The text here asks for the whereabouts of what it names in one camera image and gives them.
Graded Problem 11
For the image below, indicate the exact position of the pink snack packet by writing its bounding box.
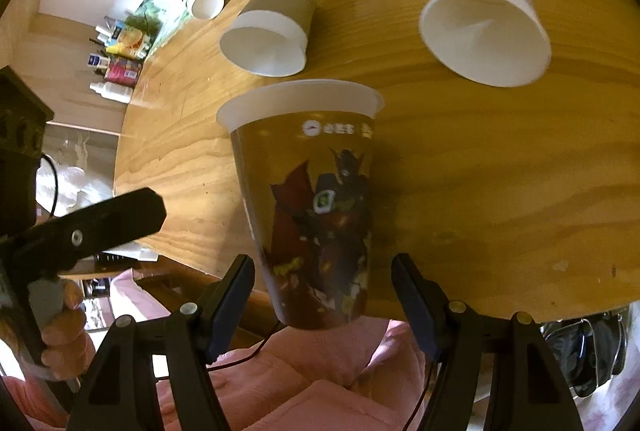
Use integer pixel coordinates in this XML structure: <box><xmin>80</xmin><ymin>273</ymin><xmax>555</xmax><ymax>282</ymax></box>
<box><xmin>104</xmin><ymin>58</ymin><xmax>144</xmax><ymax>87</ymax></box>

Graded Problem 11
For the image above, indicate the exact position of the ribbed white paper cup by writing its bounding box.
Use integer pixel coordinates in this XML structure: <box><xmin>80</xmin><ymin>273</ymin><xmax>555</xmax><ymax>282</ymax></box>
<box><xmin>419</xmin><ymin>0</ymin><xmax>553</xmax><ymax>88</ymax></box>

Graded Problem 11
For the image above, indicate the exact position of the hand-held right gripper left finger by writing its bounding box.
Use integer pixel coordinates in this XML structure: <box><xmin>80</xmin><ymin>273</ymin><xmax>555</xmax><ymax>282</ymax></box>
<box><xmin>65</xmin><ymin>253</ymin><xmax>257</xmax><ymax>431</ymax></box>

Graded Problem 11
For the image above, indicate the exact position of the white squeeze bottle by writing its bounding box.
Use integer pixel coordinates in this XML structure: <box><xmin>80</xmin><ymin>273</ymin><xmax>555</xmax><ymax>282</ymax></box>
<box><xmin>89</xmin><ymin>81</ymin><xmax>134</xmax><ymax>105</ymax></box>

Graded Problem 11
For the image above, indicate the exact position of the yellow snack packet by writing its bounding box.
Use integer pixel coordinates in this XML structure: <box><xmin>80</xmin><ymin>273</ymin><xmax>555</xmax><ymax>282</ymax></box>
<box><xmin>107</xmin><ymin>25</ymin><xmax>152</xmax><ymax>60</ymax></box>

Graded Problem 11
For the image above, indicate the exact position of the thin dark cable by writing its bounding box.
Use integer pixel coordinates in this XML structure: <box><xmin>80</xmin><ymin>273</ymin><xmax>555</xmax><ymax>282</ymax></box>
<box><xmin>207</xmin><ymin>320</ymin><xmax>281</xmax><ymax>371</ymax></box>

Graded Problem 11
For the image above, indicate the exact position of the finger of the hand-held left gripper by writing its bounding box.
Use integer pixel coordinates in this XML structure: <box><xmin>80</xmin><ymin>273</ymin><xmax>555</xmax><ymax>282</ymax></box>
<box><xmin>12</xmin><ymin>188</ymin><xmax>167</xmax><ymax>279</ymax></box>

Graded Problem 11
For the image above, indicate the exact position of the plain brown paper cup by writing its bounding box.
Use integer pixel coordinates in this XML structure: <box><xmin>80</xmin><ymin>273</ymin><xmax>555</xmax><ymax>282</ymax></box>
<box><xmin>219</xmin><ymin>0</ymin><xmax>319</xmax><ymax>78</ymax></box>

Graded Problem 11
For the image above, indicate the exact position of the black bag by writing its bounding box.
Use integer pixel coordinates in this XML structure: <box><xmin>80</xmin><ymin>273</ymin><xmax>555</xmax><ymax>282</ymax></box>
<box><xmin>540</xmin><ymin>305</ymin><xmax>632</xmax><ymax>400</ymax></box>

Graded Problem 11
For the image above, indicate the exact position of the brown printed paper cup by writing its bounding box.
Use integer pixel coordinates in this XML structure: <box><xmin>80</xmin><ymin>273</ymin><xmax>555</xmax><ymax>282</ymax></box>
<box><xmin>216</xmin><ymin>80</ymin><xmax>386</xmax><ymax>331</ymax></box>

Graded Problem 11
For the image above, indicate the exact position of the pink clothing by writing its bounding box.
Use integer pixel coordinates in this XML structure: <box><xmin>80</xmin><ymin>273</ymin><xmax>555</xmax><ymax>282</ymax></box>
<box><xmin>0</xmin><ymin>267</ymin><xmax>453</xmax><ymax>431</ymax></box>

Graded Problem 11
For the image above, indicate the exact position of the person's left hand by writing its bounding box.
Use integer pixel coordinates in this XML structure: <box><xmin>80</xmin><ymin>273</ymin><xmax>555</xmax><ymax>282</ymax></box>
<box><xmin>39</xmin><ymin>280</ymin><xmax>97</xmax><ymax>383</ymax></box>

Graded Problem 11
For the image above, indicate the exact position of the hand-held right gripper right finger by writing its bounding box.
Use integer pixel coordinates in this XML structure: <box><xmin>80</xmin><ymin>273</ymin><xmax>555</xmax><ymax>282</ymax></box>
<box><xmin>391</xmin><ymin>253</ymin><xmax>586</xmax><ymax>431</ymax></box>

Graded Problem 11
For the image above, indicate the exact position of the white cloth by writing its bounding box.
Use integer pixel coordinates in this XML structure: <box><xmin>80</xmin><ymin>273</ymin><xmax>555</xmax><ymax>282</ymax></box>
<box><xmin>34</xmin><ymin>158</ymin><xmax>117</xmax><ymax>218</ymax></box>

